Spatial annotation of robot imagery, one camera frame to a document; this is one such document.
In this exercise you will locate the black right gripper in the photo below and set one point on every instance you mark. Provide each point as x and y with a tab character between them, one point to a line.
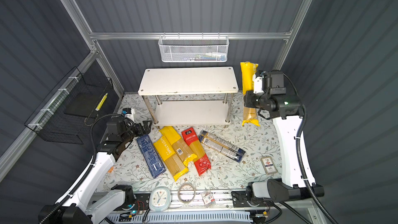
247	97

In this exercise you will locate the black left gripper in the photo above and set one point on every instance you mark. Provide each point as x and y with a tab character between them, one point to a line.
146	128

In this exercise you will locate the yellow Pastatime spaghetti bag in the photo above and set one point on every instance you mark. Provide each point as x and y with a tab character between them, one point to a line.
248	70

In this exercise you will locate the dark blue clear spaghetti bag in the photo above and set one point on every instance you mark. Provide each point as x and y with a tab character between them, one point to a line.
221	145

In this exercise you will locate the red spaghetti bag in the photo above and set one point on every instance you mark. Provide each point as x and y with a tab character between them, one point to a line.
202	162

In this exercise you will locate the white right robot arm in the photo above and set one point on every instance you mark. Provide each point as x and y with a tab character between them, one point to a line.
297	181

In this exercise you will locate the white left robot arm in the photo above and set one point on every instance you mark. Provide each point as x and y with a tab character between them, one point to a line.
73	207

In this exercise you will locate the blue pasta box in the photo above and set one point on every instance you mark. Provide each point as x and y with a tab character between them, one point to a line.
151	156

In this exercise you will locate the white two-tier shelf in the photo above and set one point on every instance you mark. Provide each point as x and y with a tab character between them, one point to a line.
189	81

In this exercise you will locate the yellow spaghetti bag with barcode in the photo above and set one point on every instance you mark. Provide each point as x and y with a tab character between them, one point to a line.
184	152

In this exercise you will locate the yellow Pastatime bag front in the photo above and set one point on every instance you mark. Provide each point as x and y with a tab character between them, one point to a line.
170	158

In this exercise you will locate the yellow marker in basket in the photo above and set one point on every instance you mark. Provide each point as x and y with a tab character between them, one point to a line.
101	102

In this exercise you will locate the small card box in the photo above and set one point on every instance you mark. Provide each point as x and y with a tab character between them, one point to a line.
268	165

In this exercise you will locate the white alarm clock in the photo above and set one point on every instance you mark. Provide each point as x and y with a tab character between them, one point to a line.
160	199

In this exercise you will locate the clear tape roll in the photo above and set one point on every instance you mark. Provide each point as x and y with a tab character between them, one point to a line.
186	193

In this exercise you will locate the small clear packet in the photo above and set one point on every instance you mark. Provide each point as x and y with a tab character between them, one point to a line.
208	198

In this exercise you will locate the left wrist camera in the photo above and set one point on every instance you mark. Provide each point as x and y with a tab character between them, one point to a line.
128	113

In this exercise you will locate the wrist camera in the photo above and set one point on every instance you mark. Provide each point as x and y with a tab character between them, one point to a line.
128	113
271	82

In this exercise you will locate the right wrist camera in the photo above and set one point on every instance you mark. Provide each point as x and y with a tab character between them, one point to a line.
271	82

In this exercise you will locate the white wire wall basket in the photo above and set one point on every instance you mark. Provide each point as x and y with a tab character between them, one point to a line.
193	50

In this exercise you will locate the black wire side basket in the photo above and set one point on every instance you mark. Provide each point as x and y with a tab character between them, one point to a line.
68	115

